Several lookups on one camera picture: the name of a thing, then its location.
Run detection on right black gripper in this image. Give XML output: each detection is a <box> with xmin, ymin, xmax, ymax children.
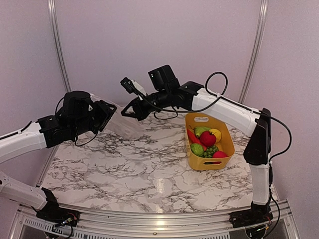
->
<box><xmin>121</xmin><ymin>88</ymin><xmax>171</xmax><ymax>120</ymax></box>

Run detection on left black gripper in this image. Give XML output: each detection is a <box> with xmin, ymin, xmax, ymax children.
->
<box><xmin>71</xmin><ymin>100</ymin><xmax>117</xmax><ymax>137</ymax></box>

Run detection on clear zip top bag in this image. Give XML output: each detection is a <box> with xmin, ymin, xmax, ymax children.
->
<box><xmin>105</xmin><ymin>105</ymin><xmax>144</xmax><ymax>139</ymax></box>

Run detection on red toy tomato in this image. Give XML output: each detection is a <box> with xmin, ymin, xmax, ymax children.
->
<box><xmin>200</xmin><ymin>131</ymin><xmax>217</xmax><ymax>147</ymax></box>

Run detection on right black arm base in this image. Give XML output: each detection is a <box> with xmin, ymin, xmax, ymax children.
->
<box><xmin>229</xmin><ymin>209</ymin><xmax>274</xmax><ymax>228</ymax></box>

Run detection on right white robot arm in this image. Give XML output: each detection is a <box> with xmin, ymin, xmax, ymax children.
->
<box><xmin>121</xmin><ymin>78</ymin><xmax>270</xmax><ymax>223</ymax></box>

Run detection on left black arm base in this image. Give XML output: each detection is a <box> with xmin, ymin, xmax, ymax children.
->
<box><xmin>36</xmin><ymin>206</ymin><xmax>80</xmax><ymax>227</ymax></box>

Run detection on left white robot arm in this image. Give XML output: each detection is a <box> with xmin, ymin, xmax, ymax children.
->
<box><xmin>0</xmin><ymin>100</ymin><xmax>117</xmax><ymax>222</ymax></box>

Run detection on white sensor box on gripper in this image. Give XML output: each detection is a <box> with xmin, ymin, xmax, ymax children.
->
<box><xmin>120</xmin><ymin>77</ymin><xmax>146</xmax><ymax>96</ymax></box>

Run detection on green toy pepper back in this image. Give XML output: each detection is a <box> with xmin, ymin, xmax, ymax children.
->
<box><xmin>194</xmin><ymin>126</ymin><xmax>211</xmax><ymax>138</ymax></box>

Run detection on green toy pepper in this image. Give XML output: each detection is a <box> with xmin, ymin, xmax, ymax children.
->
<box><xmin>190</xmin><ymin>143</ymin><xmax>205</xmax><ymax>157</ymax></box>
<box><xmin>194</xmin><ymin>126</ymin><xmax>211</xmax><ymax>138</ymax></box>

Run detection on orange toy carrot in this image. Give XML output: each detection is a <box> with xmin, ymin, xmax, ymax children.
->
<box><xmin>186</xmin><ymin>129</ymin><xmax>207</xmax><ymax>151</ymax></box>

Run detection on green toy pepper front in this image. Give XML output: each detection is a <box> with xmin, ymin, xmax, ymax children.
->
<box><xmin>190</xmin><ymin>143</ymin><xmax>205</xmax><ymax>157</ymax></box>

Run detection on yellow toy lemon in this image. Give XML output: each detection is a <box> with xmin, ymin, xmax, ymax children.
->
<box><xmin>209</xmin><ymin>128</ymin><xmax>222</xmax><ymax>143</ymax></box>

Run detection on green toy grapes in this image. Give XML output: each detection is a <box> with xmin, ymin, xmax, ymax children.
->
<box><xmin>202</xmin><ymin>145</ymin><xmax>219</xmax><ymax>158</ymax></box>

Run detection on red toy fruit front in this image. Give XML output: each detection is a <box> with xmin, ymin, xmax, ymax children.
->
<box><xmin>212</xmin><ymin>151</ymin><xmax>228</xmax><ymax>158</ymax></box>

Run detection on yellow plastic basket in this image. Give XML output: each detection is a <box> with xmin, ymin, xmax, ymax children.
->
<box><xmin>185</xmin><ymin>113</ymin><xmax>235</xmax><ymax>170</ymax></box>

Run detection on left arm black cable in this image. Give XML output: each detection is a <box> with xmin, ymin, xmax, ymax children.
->
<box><xmin>74</xmin><ymin>129</ymin><xmax>98</xmax><ymax>147</ymax></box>

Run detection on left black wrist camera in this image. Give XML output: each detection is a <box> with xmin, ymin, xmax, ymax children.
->
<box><xmin>59</xmin><ymin>91</ymin><xmax>93</xmax><ymax>118</ymax></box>

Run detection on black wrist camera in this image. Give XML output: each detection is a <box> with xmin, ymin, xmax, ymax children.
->
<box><xmin>148</xmin><ymin>65</ymin><xmax>180</xmax><ymax>93</ymax></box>
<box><xmin>59</xmin><ymin>91</ymin><xmax>93</xmax><ymax>118</ymax></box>

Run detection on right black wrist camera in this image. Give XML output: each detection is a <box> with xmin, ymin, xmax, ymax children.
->
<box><xmin>148</xmin><ymin>65</ymin><xmax>180</xmax><ymax>93</ymax></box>

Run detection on aluminium front rail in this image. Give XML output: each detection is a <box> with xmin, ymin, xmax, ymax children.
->
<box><xmin>8</xmin><ymin>200</ymin><xmax>300</xmax><ymax>239</ymax></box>

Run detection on left aluminium frame post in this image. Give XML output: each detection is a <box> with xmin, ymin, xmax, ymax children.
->
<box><xmin>47</xmin><ymin>0</ymin><xmax>72</xmax><ymax>92</ymax></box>

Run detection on aluminium frame post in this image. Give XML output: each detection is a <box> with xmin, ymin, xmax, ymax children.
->
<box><xmin>47</xmin><ymin>0</ymin><xmax>72</xmax><ymax>92</ymax></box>
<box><xmin>239</xmin><ymin>0</ymin><xmax>269</xmax><ymax>104</ymax></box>

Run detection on right aluminium frame post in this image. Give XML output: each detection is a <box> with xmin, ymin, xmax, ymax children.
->
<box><xmin>239</xmin><ymin>0</ymin><xmax>269</xmax><ymax>104</ymax></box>

